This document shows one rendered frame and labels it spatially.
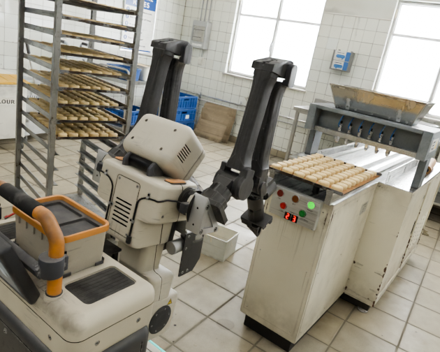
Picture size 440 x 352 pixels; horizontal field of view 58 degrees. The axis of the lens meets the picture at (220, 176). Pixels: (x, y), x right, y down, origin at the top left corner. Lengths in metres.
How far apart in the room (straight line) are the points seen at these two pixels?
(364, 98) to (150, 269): 1.66
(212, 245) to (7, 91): 2.72
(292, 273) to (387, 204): 0.77
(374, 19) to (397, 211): 3.68
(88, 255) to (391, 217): 1.83
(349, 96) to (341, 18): 3.43
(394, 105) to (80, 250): 1.91
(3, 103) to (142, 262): 3.47
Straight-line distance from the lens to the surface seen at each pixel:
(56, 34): 2.29
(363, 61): 5.74
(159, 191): 1.13
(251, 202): 1.38
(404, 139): 2.50
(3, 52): 5.26
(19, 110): 2.93
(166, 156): 1.15
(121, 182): 1.23
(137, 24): 2.47
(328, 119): 2.62
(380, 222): 2.52
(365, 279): 2.66
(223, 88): 6.61
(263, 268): 2.09
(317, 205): 1.82
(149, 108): 1.46
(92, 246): 1.07
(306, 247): 1.93
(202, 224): 1.13
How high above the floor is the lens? 1.40
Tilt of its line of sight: 17 degrees down
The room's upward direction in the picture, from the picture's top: 11 degrees clockwise
